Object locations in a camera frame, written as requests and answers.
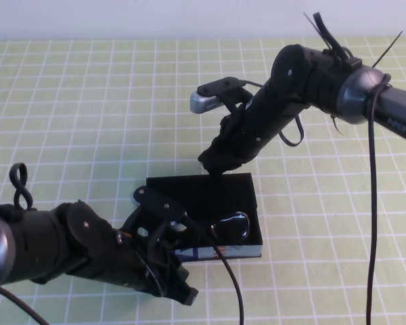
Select black frame glasses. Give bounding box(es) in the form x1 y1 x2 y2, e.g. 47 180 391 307
208 210 251 244

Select black glasses case blue print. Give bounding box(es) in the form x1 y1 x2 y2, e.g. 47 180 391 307
145 172 263 263

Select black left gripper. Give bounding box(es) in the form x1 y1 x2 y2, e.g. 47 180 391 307
111 232 199 307

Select black zip tie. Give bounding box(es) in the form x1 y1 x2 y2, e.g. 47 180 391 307
374 30 405 69
302 12 332 47
330 114 344 137

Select black figure-eight strap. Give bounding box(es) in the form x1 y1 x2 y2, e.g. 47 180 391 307
9 162 34 213

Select black thin strap loop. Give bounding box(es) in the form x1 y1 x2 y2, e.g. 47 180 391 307
279 113 306 149

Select black camera cable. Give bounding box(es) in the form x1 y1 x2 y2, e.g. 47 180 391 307
0 211 244 325
365 73 392 325

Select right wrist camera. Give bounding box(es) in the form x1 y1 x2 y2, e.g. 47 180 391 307
189 77 254 116

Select black thick strap tail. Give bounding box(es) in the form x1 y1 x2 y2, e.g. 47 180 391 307
312 11 346 58

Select green white-grid tablecloth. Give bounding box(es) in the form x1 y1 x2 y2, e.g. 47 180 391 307
0 37 406 325

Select black right camera cable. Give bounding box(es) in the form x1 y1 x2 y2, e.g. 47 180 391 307
365 73 392 325

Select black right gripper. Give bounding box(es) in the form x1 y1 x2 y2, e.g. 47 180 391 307
198 111 258 182

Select black left camera cable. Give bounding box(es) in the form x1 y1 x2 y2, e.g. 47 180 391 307
0 211 244 325

